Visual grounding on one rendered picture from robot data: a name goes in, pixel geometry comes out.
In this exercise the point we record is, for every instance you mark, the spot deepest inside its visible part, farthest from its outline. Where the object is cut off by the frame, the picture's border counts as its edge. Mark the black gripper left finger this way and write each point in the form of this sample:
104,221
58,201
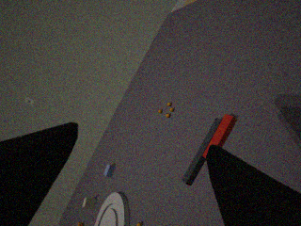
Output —
29,166

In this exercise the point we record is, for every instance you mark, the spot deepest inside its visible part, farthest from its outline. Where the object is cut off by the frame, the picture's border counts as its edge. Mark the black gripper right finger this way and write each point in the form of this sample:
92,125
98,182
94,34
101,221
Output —
248,197

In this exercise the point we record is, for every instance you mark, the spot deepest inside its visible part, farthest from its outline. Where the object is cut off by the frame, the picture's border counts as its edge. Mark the grey round bead board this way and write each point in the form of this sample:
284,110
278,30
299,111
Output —
114,211

